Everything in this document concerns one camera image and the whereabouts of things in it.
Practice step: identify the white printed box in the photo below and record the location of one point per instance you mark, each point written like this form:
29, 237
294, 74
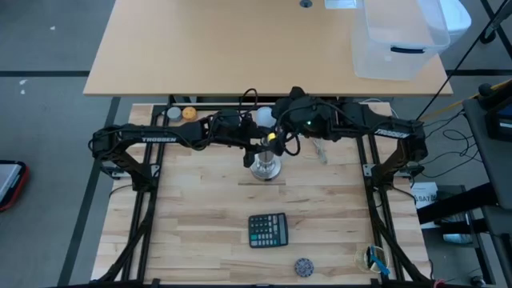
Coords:
425, 198

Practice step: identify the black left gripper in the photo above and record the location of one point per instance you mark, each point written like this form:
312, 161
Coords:
232, 130

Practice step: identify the clear glass cup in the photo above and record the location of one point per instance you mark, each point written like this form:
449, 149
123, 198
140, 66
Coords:
362, 260

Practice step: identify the white lightbulb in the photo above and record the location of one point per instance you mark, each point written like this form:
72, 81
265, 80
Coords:
265, 117

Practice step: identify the tan wooden desk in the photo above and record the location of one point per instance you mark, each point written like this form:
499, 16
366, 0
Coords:
200, 40

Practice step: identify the black desk calculator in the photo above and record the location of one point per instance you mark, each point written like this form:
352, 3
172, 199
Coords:
268, 230

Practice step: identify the clear plastic storage bin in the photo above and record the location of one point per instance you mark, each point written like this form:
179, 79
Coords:
400, 40

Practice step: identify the grey side table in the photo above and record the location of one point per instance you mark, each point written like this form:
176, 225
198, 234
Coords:
488, 160

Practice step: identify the blue brush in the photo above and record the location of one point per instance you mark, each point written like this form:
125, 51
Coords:
378, 260

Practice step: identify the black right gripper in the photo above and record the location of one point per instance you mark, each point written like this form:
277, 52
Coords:
304, 116

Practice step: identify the blue patterned round dish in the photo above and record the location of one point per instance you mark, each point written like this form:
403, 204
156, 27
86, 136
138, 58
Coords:
304, 267

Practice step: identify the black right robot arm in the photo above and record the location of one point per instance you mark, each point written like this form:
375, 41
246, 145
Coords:
392, 132

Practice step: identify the silver table lamp base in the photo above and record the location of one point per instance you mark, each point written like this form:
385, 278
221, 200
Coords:
266, 168

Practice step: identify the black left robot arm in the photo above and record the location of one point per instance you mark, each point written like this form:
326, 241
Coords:
152, 138

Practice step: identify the grey desk grommet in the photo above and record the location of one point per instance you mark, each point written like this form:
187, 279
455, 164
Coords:
306, 3

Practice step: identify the red-edged black case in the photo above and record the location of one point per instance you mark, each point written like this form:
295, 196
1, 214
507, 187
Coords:
10, 184

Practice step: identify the white label strip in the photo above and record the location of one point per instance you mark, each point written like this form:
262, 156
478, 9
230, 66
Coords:
340, 4

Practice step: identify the white metal bracket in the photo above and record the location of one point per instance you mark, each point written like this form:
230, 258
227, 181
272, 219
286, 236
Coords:
368, 170
154, 172

